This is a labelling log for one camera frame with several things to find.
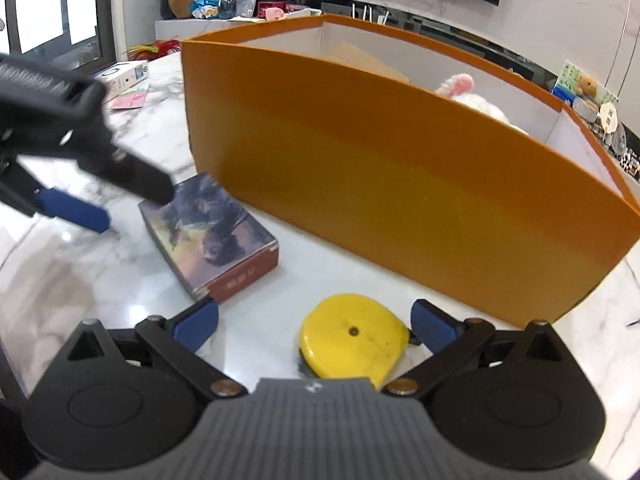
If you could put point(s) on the yellow tape measure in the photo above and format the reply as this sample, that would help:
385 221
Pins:
350 335

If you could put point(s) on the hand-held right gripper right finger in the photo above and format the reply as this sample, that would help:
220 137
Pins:
432 330

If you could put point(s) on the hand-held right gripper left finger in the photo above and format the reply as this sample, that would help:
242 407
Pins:
197 325

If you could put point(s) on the pink red box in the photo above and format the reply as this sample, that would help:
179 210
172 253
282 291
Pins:
275 11

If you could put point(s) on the white crochet bunny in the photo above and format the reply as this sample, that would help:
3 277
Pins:
475 102

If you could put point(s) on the large orange box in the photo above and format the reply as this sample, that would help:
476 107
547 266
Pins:
400 185

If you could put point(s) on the pink packet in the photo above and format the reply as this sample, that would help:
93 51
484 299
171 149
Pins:
130 100

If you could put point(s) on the dark printed box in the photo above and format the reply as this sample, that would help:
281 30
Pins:
215 230

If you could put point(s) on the brown teddy bear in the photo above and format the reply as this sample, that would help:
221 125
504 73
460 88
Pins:
587 85

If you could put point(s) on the colourful feather bunch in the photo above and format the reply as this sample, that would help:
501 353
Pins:
150 50

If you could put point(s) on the blue snack packet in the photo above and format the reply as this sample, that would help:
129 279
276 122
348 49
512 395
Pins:
205 8

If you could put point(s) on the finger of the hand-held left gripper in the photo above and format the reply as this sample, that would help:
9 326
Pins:
145 182
75 212

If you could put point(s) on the black white checkered item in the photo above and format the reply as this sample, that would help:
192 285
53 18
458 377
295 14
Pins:
631 162

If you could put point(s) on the dark framed window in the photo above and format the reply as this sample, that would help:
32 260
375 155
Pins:
45 5

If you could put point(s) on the white router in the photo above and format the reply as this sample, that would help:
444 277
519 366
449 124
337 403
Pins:
353 11

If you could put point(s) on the blue glass vase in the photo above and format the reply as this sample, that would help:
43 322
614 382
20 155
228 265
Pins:
227 7

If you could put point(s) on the white product box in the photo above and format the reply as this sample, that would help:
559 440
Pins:
122 75

